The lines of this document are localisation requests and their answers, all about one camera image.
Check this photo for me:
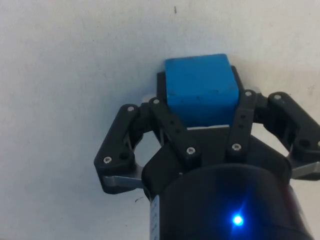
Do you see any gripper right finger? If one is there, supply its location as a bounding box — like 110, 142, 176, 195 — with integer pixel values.
225, 65, 320, 181

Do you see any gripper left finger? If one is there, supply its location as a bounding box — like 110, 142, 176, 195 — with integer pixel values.
92, 71, 202, 195

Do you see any blue cube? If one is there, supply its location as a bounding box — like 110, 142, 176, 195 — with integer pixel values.
164, 52, 239, 128

